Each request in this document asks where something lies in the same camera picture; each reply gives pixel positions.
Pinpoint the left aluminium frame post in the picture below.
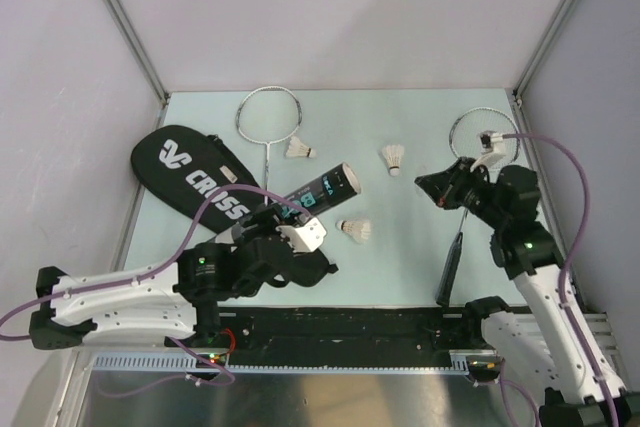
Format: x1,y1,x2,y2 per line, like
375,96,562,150
102,0,170,106

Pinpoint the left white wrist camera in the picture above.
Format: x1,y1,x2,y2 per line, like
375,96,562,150
276,217,327,253

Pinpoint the black racket cover bag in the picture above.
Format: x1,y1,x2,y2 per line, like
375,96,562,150
130,125,338,287

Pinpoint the right aluminium frame post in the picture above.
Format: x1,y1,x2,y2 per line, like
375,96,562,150
511,0,580,102

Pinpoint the right white badminton racket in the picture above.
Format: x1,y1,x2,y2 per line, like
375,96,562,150
436,107,520,307

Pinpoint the shuttlecock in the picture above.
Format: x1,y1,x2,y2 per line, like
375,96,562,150
381,144,405,177
285,136,317,158

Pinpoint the grey slotted cable duct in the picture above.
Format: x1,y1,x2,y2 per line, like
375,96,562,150
91,350,500,375

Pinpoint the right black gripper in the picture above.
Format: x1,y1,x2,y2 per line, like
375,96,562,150
415,156,506,227

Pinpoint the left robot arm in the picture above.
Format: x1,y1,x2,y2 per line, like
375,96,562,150
29,207,326,350

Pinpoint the black shuttlecock tube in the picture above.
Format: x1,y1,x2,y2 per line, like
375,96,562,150
212,161,364,248

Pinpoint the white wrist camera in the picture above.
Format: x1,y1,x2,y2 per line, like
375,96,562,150
471,131,518,171
276,217,327,253

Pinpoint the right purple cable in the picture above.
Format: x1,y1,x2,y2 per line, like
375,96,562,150
502,131,629,427

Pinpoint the shuttlecock table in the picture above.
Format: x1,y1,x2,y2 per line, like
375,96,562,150
336,218,372,243

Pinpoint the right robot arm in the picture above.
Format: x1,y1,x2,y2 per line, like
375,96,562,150
415,158,639,426

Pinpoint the aluminium frame post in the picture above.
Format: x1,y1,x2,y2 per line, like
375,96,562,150
102,0,170,106
511,0,580,102

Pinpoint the left white badminton racket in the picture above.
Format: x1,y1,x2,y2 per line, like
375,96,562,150
235,85,303,190

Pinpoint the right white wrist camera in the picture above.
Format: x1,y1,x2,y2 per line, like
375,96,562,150
471,131,518,171

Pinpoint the white badminton racket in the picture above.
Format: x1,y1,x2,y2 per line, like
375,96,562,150
235,85,303,190
436,107,520,307

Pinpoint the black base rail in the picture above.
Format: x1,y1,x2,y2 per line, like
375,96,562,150
177,307,490,363

